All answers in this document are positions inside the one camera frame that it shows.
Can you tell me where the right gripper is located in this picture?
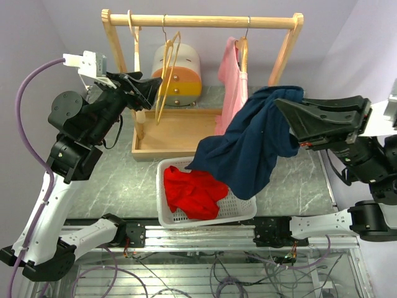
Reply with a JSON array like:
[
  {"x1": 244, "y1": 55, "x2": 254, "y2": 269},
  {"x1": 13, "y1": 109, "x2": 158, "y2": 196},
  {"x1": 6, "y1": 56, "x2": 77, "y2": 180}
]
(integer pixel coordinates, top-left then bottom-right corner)
[{"x1": 276, "y1": 93, "x2": 394, "y2": 183}]

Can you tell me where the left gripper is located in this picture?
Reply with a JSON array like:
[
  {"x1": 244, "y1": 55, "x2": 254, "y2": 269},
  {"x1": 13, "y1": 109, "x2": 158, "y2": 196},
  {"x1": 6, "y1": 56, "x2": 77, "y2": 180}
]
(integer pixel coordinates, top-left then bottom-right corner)
[{"x1": 86, "y1": 71, "x2": 163, "y2": 144}]

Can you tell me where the light wooden hanger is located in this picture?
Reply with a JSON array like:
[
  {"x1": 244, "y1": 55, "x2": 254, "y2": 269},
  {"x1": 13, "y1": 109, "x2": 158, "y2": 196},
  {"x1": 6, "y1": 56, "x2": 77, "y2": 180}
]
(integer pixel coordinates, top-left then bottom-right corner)
[{"x1": 127, "y1": 10, "x2": 146, "y2": 124}]

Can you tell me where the yellow wooden hanger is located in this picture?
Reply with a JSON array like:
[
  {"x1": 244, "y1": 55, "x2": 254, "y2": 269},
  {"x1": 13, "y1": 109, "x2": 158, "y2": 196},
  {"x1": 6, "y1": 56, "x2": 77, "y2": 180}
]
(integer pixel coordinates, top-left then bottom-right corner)
[{"x1": 155, "y1": 14, "x2": 181, "y2": 125}]

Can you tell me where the navy blue t shirt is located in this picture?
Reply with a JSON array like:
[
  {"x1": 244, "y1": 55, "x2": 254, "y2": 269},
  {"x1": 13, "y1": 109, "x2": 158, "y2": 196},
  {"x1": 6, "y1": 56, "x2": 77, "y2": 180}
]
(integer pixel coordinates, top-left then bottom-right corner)
[{"x1": 186, "y1": 86, "x2": 304, "y2": 201}]

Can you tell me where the red t shirt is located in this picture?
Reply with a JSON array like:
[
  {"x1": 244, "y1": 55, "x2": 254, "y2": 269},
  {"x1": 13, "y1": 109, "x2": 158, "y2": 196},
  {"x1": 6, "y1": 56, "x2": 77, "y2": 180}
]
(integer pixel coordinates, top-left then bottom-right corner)
[{"x1": 163, "y1": 166, "x2": 229, "y2": 220}]

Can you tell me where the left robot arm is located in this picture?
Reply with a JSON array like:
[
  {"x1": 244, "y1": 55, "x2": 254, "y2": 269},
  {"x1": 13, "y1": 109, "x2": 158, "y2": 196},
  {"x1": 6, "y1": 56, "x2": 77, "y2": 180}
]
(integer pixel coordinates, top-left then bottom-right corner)
[{"x1": 1, "y1": 72, "x2": 162, "y2": 282}]

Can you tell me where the pink t shirt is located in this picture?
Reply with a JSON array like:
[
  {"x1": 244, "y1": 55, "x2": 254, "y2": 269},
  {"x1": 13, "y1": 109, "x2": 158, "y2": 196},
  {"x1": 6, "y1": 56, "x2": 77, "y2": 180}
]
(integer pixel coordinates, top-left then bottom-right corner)
[{"x1": 215, "y1": 37, "x2": 248, "y2": 135}]

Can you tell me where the wooden hanger with pink shirt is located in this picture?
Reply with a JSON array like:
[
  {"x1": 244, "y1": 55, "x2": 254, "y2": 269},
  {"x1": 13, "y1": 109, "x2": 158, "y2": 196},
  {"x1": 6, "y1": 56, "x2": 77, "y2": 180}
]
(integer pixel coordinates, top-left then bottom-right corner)
[{"x1": 235, "y1": 16, "x2": 251, "y2": 73}]

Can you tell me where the white orange yellow drawer unit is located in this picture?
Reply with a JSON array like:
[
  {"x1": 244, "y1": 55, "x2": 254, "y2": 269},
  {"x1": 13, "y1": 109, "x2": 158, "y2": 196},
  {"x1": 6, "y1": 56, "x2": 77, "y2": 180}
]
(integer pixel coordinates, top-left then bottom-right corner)
[{"x1": 165, "y1": 43, "x2": 202, "y2": 107}]

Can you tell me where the wooden clothes rack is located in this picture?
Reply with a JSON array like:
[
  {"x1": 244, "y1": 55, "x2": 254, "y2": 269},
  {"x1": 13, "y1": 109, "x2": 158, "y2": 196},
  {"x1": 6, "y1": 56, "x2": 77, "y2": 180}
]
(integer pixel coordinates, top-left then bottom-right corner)
[{"x1": 101, "y1": 9, "x2": 304, "y2": 160}]

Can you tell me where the white plastic basket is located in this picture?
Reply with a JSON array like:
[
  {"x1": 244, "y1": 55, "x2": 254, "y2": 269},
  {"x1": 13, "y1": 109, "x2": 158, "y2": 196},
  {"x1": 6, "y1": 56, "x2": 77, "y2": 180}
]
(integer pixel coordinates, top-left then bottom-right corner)
[{"x1": 156, "y1": 156, "x2": 257, "y2": 229}]

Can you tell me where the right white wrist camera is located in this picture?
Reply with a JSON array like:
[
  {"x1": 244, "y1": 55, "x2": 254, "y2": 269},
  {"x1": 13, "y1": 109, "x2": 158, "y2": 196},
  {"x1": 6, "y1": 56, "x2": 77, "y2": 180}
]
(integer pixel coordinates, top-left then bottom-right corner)
[{"x1": 360, "y1": 82, "x2": 396, "y2": 137}]

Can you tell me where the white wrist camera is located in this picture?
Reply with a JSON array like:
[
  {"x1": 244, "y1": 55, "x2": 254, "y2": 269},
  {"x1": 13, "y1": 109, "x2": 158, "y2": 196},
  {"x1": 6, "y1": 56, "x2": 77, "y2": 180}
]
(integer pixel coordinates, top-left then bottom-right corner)
[
  {"x1": 63, "y1": 50, "x2": 117, "y2": 90},
  {"x1": 360, "y1": 82, "x2": 396, "y2": 137}
]

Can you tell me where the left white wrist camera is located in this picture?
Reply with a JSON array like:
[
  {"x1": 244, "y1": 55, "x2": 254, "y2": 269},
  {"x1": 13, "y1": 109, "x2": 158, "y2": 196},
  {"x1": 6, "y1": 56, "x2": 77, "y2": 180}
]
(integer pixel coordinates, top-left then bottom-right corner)
[{"x1": 63, "y1": 50, "x2": 117, "y2": 90}]

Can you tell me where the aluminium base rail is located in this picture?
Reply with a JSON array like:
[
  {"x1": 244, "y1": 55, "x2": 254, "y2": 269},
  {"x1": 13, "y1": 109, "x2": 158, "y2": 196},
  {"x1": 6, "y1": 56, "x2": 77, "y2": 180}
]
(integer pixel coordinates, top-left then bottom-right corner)
[{"x1": 58, "y1": 225, "x2": 360, "y2": 252}]

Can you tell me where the floor cable bundle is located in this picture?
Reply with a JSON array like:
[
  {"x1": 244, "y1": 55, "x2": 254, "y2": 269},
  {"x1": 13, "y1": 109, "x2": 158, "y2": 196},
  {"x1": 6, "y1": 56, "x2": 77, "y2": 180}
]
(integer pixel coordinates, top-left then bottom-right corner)
[{"x1": 71, "y1": 248, "x2": 342, "y2": 298}]

